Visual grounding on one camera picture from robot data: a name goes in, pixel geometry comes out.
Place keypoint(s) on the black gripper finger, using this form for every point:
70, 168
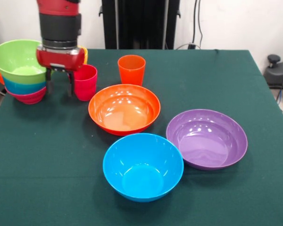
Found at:
49, 82
70, 84

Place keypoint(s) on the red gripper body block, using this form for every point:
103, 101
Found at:
61, 58

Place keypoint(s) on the pink cup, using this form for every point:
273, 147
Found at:
86, 87

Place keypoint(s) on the yellow cup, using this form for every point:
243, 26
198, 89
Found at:
85, 55

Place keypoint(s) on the pink bowl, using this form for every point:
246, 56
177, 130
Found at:
29, 99

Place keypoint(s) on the small blue bowl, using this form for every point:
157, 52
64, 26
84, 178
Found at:
23, 89

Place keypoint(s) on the green bowl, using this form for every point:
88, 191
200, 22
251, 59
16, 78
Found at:
14, 58

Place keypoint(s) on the large orange bowl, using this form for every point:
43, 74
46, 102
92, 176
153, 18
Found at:
123, 113

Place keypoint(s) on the orange cup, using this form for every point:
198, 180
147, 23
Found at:
131, 73

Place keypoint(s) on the purple bowl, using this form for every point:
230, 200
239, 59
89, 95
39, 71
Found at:
202, 141

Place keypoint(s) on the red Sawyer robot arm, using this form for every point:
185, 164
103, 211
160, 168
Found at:
59, 21

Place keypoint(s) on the large blue bowl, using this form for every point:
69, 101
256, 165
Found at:
141, 174

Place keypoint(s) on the dark green tablecloth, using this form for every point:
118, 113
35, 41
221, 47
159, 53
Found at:
226, 188

